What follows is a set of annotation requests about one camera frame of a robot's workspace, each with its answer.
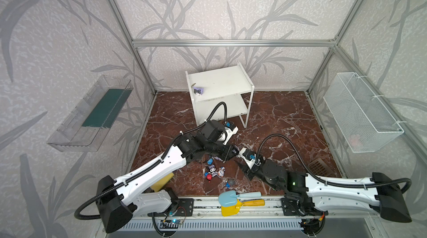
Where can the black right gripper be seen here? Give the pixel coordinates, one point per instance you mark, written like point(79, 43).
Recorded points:
point(249, 169)

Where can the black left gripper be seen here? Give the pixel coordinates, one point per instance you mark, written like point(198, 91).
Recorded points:
point(225, 151)

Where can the black eared purple figurine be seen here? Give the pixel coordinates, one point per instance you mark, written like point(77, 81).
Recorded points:
point(198, 90)

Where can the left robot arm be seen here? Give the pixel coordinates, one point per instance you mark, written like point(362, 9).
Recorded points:
point(118, 200)

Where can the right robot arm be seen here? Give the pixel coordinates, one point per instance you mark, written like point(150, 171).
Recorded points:
point(307, 194)

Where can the white two-tier metal shelf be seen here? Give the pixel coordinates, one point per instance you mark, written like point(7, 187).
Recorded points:
point(231, 85)

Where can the black white red figurine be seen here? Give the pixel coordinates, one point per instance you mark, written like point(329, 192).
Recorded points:
point(211, 172)

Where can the pink white small figurine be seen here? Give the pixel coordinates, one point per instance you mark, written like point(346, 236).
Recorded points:
point(221, 171)

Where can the brown plastic toy rake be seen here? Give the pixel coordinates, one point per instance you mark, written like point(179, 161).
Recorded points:
point(320, 168)

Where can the light blue toy shovel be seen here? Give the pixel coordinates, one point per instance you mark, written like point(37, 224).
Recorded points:
point(230, 198)

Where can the yellow toy shovel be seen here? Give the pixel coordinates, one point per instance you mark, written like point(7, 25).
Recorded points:
point(233, 210)

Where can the yellow sponge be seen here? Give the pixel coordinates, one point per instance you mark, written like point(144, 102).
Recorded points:
point(156, 187)

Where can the green circuit board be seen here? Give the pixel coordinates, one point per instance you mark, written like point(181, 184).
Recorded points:
point(173, 223)

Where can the pink item in basket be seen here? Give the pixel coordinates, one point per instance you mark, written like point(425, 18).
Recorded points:
point(355, 142)

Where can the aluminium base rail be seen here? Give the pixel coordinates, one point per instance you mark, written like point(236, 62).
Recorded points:
point(161, 204)

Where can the white wire mesh basket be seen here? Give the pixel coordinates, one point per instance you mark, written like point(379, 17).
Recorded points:
point(358, 110)

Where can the aluminium cage frame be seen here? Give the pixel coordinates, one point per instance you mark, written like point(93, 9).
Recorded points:
point(385, 39)

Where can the clear plastic wall tray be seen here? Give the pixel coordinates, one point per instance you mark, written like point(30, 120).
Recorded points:
point(86, 127)

